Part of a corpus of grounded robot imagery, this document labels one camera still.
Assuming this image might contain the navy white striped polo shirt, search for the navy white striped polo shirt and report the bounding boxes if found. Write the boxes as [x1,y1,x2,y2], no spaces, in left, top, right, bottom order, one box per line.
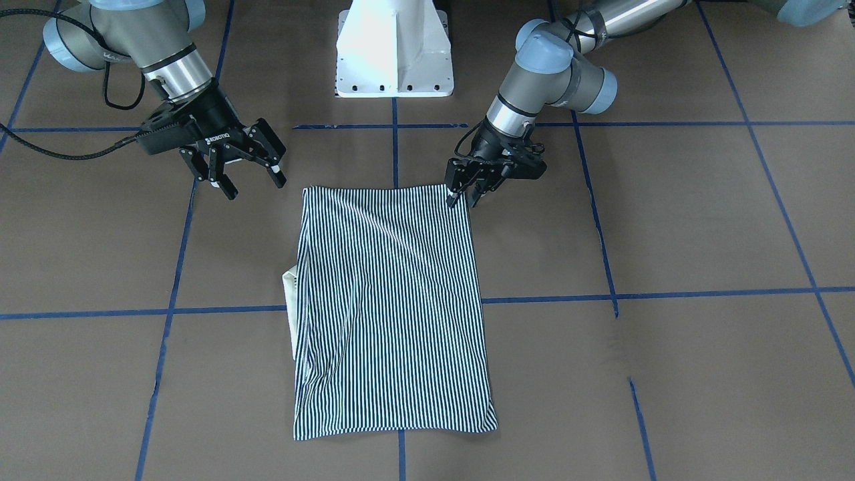
[287,184,498,441]

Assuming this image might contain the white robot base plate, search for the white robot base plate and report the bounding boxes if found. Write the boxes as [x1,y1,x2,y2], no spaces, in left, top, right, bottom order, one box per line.
[334,1,455,98]

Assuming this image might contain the brown paper table cover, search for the brown paper table cover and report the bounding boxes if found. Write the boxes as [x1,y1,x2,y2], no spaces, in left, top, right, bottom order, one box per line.
[1,1,854,480]

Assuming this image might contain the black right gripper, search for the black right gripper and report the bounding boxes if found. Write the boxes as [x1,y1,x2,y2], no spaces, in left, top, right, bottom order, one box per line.
[137,79,287,200]

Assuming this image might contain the black camera cable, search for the black camera cable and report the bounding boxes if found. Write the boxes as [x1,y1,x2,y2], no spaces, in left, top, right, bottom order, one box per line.
[0,8,146,161]

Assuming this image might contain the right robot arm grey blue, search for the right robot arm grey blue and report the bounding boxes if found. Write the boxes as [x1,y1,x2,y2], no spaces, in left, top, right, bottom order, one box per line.
[43,1,286,200]

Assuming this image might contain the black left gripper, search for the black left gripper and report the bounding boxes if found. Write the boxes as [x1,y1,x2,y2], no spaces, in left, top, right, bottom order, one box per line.
[446,119,547,209]

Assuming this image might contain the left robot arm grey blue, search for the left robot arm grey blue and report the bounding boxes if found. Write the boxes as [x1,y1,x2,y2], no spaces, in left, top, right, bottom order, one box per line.
[476,1,853,223]

